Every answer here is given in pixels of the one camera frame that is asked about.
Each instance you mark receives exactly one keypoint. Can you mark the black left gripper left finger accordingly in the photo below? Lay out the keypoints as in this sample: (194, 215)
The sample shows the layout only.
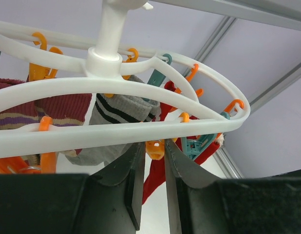
(114, 200)

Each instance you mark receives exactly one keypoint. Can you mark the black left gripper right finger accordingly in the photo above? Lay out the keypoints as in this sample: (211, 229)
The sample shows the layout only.
(195, 203)

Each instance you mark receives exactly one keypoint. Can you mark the red sock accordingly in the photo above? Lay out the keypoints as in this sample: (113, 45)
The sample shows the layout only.
(157, 175)

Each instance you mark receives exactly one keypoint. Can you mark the orange clothes peg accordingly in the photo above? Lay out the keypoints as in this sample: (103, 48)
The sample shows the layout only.
(155, 149)

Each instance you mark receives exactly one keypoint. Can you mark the white round clip hanger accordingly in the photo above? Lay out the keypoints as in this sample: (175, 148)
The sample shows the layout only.
(103, 71)

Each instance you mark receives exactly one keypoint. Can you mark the teal clothes peg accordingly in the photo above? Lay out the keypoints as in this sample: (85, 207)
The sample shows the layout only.
(194, 147)

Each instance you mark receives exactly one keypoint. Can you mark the grey striped sock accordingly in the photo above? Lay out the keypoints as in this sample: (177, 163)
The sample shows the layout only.
(114, 110)

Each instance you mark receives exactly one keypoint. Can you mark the maroon striped sock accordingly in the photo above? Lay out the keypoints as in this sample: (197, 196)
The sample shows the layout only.
(65, 110)

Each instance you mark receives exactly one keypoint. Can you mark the aluminium frame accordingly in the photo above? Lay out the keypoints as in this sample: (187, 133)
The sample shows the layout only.
(254, 57)

